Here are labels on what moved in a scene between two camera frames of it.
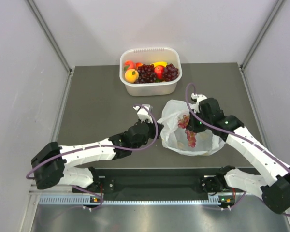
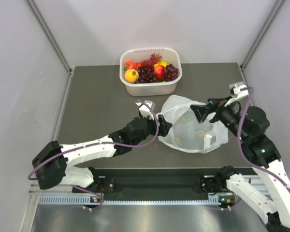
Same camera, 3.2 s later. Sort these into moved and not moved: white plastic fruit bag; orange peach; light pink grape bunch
Moved: light pink grape bunch
Not moved: white plastic fruit bag; orange peach
